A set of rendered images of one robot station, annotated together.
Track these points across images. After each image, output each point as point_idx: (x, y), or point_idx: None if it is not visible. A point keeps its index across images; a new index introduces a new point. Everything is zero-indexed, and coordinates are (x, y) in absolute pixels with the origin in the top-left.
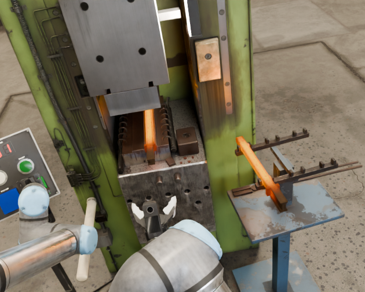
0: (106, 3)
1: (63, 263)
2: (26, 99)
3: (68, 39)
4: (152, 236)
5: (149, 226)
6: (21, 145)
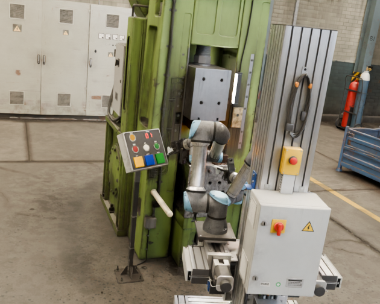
0: (212, 79)
1: (100, 254)
2: (2, 166)
3: (180, 93)
4: (231, 172)
5: (230, 167)
6: (155, 136)
